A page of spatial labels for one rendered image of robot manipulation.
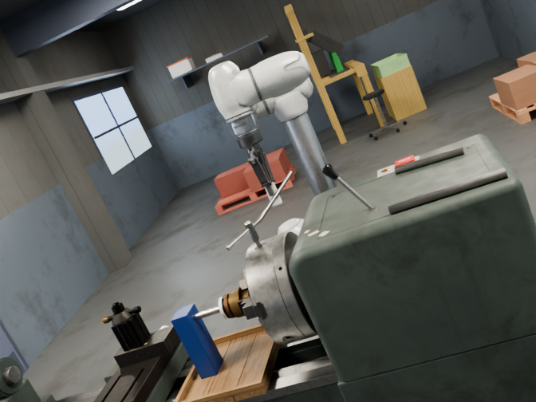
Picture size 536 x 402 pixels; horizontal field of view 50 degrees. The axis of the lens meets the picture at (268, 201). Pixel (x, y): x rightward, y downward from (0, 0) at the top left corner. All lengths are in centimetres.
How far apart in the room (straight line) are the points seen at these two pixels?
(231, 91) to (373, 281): 66
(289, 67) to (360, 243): 56
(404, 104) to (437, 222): 762
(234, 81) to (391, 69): 734
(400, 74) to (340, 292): 759
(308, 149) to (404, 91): 677
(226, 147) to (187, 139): 76
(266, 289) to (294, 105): 86
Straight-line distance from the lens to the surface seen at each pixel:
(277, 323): 164
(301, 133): 226
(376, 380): 163
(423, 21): 1092
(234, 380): 184
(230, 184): 820
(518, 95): 653
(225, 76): 168
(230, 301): 178
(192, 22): 1103
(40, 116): 759
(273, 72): 168
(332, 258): 145
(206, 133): 1115
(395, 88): 895
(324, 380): 170
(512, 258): 148
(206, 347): 190
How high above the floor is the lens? 173
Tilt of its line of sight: 13 degrees down
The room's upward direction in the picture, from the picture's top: 24 degrees counter-clockwise
